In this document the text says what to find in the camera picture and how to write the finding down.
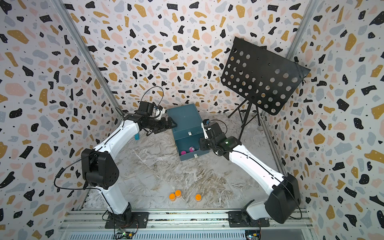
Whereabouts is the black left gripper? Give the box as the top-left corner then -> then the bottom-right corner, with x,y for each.
147,117 -> 178,134

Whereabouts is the orange paint can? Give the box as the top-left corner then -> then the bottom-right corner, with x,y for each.
195,194 -> 202,202
175,190 -> 182,198
169,193 -> 177,202

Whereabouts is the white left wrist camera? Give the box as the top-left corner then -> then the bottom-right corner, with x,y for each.
155,106 -> 167,120

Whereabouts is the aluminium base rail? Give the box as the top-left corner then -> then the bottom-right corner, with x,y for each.
58,209 -> 317,240

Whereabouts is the teal drawer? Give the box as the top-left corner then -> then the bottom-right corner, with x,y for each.
175,133 -> 210,161

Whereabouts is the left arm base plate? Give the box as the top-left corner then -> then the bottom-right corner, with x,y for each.
105,212 -> 149,229

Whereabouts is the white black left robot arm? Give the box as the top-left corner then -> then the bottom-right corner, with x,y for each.
81,102 -> 178,222

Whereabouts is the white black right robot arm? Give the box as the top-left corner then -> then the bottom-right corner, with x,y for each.
200,119 -> 301,226

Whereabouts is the teal drawer cabinet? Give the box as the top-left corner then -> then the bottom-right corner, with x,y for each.
167,104 -> 203,140

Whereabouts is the black perforated music stand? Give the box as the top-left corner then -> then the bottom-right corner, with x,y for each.
221,37 -> 310,130

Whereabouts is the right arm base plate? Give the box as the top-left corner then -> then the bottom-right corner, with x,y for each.
228,211 -> 270,228

